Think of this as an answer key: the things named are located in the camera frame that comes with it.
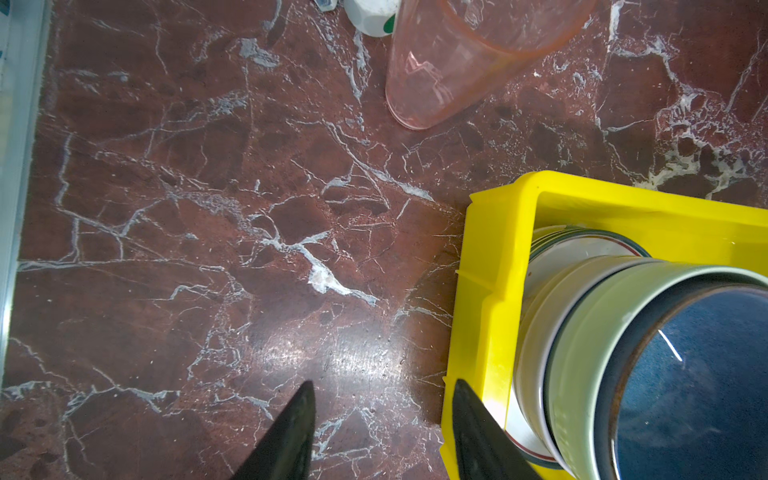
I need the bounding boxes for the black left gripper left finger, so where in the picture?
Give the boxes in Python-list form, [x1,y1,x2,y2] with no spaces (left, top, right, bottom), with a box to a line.
[231,381,316,480]

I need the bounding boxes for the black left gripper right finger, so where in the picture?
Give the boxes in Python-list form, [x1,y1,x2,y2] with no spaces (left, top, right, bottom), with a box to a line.
[452,379,540,480]

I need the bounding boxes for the pale green bowl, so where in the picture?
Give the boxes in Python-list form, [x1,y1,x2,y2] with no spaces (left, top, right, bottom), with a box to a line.
[544,262,767,479]

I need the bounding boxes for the lilac bowl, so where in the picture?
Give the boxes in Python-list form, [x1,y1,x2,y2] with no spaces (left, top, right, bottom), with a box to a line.
[505,255,655,473]

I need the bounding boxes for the dark blue bowl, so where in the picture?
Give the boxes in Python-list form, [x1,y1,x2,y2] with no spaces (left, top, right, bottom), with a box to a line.
[593,278,767,479]

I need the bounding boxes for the white plate orange sunburst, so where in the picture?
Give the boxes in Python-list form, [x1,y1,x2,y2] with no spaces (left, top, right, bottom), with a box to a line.
[505,225,652,471]

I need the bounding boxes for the yellow plastic bin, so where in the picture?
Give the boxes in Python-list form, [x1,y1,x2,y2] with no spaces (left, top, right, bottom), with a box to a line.
[440,171,767,479]

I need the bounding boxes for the clear drinking glass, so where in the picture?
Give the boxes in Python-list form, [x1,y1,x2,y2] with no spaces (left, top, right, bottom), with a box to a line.
[385,1,595,130]

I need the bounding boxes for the small white bottle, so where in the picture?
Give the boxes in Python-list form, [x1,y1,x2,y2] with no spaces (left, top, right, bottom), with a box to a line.
[343,0,401,38]

